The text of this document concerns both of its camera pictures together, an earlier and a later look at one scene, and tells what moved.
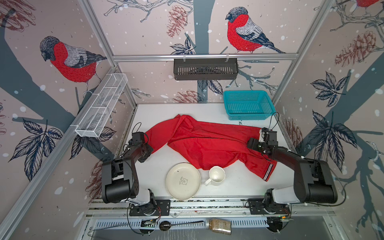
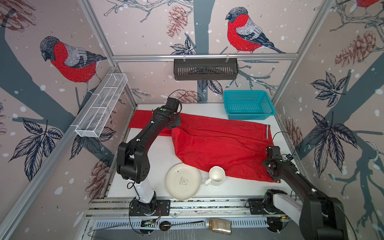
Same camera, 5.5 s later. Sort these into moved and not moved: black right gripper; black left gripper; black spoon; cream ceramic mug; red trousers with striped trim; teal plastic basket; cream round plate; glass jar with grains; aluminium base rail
Moved: red trousers with striped trim; black right gripper; black left gripper
Not moved: black spoon; cream ceramic mug; glass jar with grains; aluminium base rail; cream round plate; teal plastic basket
